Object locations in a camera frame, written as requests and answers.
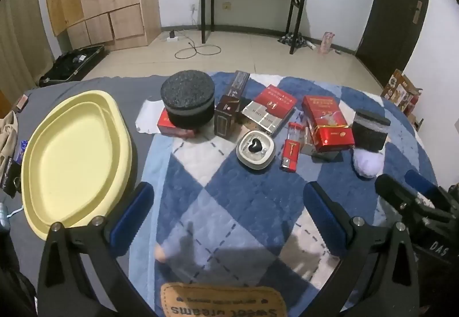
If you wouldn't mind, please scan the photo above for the brown blanket label patch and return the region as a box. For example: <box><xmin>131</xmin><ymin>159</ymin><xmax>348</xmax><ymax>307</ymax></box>
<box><xmin>160</xmin><ymin>282</ymin><xmax>288</xmax><ymax>317</ymax></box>

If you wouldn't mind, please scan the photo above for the red lighter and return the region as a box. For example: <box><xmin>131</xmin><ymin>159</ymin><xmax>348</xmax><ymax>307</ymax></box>
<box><xmin>280</xmin><ymin>122</ymin><xmax>306</xmax><ymax>173</ymax></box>

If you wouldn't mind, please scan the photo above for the dark door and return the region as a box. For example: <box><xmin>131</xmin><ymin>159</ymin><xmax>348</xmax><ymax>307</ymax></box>
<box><xmin>355</xmin><ymin>0</ymin><xmax>431</xmax><ymax>79</ymax></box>

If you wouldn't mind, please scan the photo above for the small black foam cylinder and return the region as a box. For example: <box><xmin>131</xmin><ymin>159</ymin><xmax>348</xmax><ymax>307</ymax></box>
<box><xmin>351</xmin><ymin>109</ymin><xmax>392</xmax><ymax>152</ymax></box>

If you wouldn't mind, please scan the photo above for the beige curtain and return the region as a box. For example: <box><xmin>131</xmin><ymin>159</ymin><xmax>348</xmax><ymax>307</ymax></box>
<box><xmin>0</xmin><ymin>0</ymin><xmax>59</xmax><ymax>88</ymax></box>

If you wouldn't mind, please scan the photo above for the light blue case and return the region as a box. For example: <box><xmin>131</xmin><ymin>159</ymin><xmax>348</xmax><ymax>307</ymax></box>
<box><xmin>0</xmin><ymin>202</ymin><xmax>10</xmax><ymax>232</ymax></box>

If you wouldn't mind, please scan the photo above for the dark patterned cloth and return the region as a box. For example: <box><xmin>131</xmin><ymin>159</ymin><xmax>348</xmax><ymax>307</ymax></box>
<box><xmin>277</xmin><ymin>32</ymin><xmax>316</xmax><ymax>51</ymax></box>

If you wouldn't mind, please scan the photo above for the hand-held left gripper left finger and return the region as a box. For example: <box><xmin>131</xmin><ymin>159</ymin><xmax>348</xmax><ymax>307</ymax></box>
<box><xmin>37</xmin><ymin>181</ymin><xmax>155</xmax><ymax>317</ymax></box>

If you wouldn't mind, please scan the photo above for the beige clothing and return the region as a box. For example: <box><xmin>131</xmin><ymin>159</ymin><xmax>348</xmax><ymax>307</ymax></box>
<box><xmin>0</xmin><ymin>110</ymin><xmax>19</xmax><ymax>175</ymax></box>

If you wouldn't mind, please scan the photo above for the long brown carton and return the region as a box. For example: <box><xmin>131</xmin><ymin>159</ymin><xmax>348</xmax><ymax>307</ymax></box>
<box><xmin>225</xmin><ymin>70</ymin><xmax>251</xmax><ymax>101</ymax></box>

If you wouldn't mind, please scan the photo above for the pink package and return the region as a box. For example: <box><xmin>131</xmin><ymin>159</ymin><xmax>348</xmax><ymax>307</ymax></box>
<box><xmin>317</xmin><ymin>31</ymin><xmax>336</xmax><ymax>55</ymax></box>

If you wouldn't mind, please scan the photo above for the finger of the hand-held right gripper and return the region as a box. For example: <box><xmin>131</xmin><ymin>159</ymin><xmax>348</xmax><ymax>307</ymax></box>
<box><xmin>404</xmin><ymin>169</ymin><xmax>450</xmax><ymax>209</ymax></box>
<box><xmin>375</xmin><ymin>173</ymin><xmax>424</xmax><ymax>212</ymax></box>

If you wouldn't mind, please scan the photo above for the red and silver carton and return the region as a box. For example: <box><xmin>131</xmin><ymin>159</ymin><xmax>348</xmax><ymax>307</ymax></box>
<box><xmin>241</xmin><ymin>84</ymin><xmax>298</xmax><ymax>137</ymax></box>

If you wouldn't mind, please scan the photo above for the grey floor cable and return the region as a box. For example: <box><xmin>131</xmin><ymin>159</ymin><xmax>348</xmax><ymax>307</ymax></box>
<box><xmin>174</xmin><ymin>33</ymin><xmax>221</xmax><ymax>60</ymax></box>

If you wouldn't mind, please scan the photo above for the round tin with black knob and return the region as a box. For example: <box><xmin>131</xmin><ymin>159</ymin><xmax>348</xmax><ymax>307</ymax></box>
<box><xmin>236</xmin><ymin>130</ymin><xmax>277</xmax><ymax>171</ymax></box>

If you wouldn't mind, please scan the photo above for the large black foam cylinder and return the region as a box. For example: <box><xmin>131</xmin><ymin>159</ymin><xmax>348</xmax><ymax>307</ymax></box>
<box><xmin>160</xmin><ymin>69</ymin><xmax>216</xmax><ymax>131</ymax></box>

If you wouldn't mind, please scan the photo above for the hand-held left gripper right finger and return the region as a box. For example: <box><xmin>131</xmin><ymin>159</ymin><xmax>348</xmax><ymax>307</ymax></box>
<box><xmin>303</xmin><ymin>181</ymin><xmax>420</xmax><ymax>317</ymax></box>

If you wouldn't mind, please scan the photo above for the dark brown box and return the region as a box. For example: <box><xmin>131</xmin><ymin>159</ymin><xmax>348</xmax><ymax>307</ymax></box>
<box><xmin>214</xmin><ymin>94</ymin><xmax>242</xmax><ymax>138</ymax></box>

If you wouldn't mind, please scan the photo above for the printed cardboard box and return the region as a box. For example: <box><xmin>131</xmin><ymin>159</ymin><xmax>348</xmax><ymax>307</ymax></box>
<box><xmin>380</xmin><ymin>69</ymin><xmax>424</xmax><ymax>114</ymax></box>

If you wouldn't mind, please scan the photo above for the black suitcase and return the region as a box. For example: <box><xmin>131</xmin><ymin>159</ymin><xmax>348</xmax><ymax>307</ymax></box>
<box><xmin>39</xmin><ymin>45</ymin><xmax>108</xmax><ymax>87</ymax></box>

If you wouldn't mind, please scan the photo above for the yellow plastic basin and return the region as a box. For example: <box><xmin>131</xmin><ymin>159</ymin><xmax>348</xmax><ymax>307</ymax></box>
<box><xmin>21</xmin><ymin>90</ymin><xmax>139</xmax><ymax>241</ymax></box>

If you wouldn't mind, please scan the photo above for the blue plaid blanket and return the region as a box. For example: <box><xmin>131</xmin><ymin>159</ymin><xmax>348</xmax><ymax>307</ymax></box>
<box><xmin>136</xmin><ymin>71</ymin><xmax>439</xmax><ymax>317</ymax></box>

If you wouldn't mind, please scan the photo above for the small red box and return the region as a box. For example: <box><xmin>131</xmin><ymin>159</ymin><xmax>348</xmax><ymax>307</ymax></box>
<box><xmin>158</xmin><ymin>108</ymin><xmax>198</xmax><ymax>138</ymax></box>

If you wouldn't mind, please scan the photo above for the purple plush keychain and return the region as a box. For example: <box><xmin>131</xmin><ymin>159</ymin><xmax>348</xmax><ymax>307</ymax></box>
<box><xmin>352</xmin><ymin>146</ymin><xmax>384</xmax><ymax>180</ymax></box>

